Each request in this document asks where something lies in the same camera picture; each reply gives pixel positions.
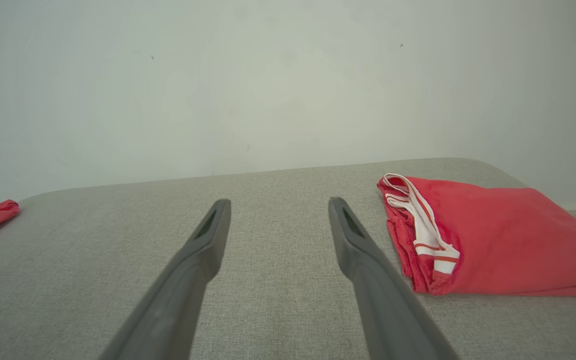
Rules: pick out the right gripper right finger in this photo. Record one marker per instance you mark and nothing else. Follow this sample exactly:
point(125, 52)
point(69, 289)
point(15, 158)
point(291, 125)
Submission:
point(383, 305)

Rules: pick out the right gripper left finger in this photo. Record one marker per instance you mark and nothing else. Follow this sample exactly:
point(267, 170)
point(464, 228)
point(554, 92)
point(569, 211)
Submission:
point(178, 295)

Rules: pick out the red Bulls 23 basketball jersey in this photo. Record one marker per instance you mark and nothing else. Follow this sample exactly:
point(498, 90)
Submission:
point(508, 240)

